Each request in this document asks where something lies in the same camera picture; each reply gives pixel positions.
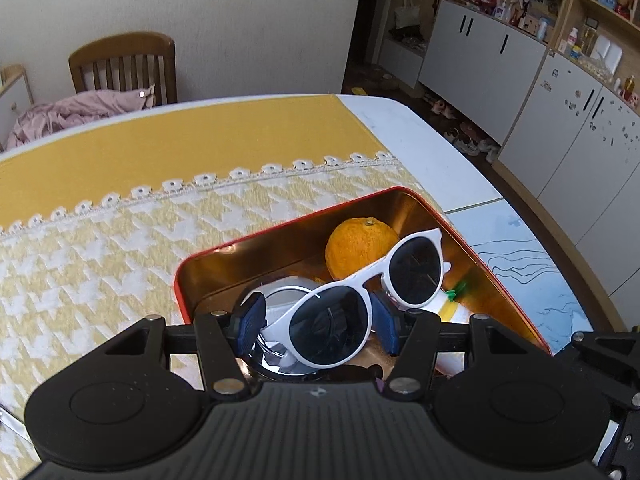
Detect tall white sticker-covered cabinet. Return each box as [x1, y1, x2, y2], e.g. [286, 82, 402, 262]
[497, 50, 640, 301]

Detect pair of white sneakers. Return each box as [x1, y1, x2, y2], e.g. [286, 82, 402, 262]
[459, 136, 501, 162]

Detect yellow lace-trimmed houndstooth tablecloth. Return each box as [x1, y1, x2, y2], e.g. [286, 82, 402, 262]
[0, 92, 451, 467]

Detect wooden chair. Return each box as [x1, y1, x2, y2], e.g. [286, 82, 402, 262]
[68, 32, 178, 107]

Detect white tube with green cap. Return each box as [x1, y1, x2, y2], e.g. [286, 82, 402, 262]
[434, 280, 474, 324]

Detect round silver tin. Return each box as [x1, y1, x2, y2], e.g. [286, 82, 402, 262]
[240, 280, 327, 377]

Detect cream tote bag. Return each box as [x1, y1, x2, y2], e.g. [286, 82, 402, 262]
[395, 0, 424, 29]

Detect small white bench shelf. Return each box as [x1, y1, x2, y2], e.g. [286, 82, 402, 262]
[384, 39, 429, 89]

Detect light blue printed table mat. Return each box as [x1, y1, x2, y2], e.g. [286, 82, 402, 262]
[445, 200, 632, 343]

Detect orange fruit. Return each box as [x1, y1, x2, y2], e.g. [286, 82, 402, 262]
[325, 216, 401, 282]

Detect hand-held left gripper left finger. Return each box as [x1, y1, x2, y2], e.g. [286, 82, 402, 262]
[107, 291, 267, 402]

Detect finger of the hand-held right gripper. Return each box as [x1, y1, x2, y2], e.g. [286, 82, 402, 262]
[570, 331, 640, 411]

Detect white round sunglasses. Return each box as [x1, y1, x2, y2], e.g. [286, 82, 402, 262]
[260, 227, 452, 369]

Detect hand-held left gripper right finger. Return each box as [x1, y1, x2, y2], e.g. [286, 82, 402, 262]
[371, 293, 551, 404]

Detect pink crumpled cloth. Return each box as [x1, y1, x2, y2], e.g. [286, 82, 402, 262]
[5, 85, 157, 151]

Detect white square containers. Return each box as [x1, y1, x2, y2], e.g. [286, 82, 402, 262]
[594, 37, 624, 74]

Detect red metal tin box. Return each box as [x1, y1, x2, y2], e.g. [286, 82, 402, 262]
[172, 186, 553, 377]

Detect low white cabinet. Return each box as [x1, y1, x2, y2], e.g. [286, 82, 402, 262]
[417, 0, 549, 146]

